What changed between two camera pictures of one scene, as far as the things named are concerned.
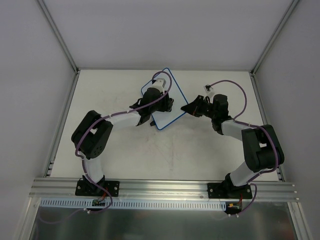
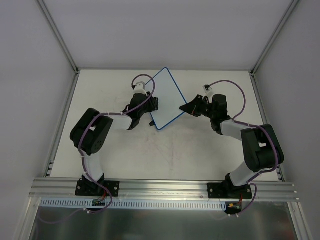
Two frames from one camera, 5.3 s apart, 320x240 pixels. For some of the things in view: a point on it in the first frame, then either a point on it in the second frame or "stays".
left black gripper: x=166 y=104 to x=151 y=104
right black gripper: x=200 y=106 stays
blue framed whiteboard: x=162 y=119 stays
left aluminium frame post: x=59 y=35 stays
